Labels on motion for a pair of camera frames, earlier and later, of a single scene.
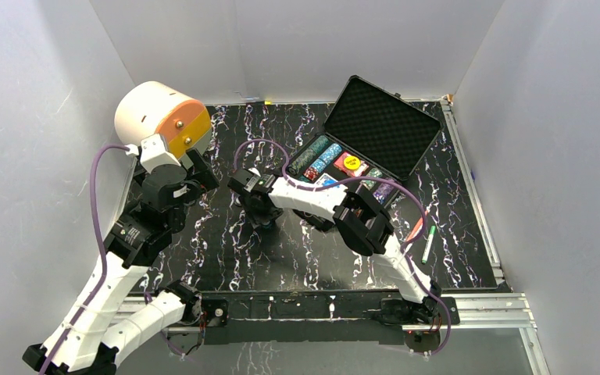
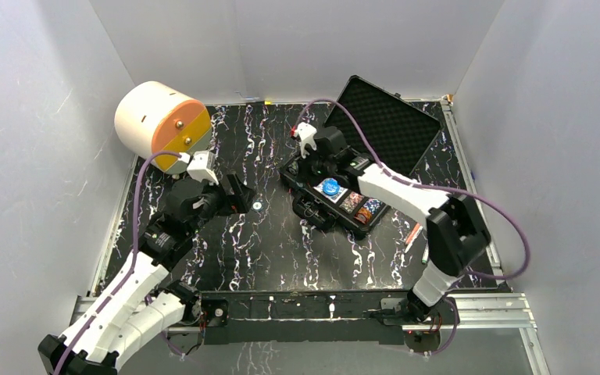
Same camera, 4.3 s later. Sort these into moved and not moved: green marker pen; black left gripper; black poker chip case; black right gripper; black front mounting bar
Moved: black left gripper; black right gripper
Not moved: black poker chip case; green marker pen; black front mounting bar
